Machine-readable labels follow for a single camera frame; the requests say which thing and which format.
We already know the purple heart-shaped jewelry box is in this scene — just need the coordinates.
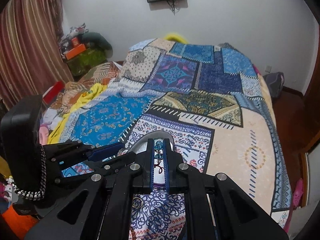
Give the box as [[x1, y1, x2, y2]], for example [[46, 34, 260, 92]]
[[127, 130, 176, 156]]

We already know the yellow blanket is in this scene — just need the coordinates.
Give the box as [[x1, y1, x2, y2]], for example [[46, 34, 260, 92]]
[[47, 83, 107, 144]]

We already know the red box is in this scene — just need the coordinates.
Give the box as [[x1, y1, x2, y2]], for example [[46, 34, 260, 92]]
[[42, 81, 65, 105]]

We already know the blue patchwork bed quilt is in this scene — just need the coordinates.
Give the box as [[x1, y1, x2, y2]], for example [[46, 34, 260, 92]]
[[59, 38, 291, 227]]

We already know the brown patterned blanket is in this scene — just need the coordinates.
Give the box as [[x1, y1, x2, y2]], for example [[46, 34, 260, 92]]
[[49, 61, 121, 116]]

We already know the green patterned box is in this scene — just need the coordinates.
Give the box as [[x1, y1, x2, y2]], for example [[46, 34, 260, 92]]
[[67, 48, 107, 77]]

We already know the orange box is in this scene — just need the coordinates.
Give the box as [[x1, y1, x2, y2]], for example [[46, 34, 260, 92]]
[[65, 44, 86, 60]]

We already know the striped brown curtain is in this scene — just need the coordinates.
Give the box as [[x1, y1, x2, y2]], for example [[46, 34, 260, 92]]
[[1, 0, 73, 108]]

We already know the dark grey bag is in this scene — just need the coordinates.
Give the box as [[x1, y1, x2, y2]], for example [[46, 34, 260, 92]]
[[263, 72, 284, 99]]

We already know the silver chain bracelet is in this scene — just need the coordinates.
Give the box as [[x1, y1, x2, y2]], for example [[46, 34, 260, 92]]
[[11, 144, 48, 202]]

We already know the gold ring earring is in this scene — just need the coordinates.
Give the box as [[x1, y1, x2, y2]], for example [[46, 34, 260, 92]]
[[132, 197, 144, 209]]

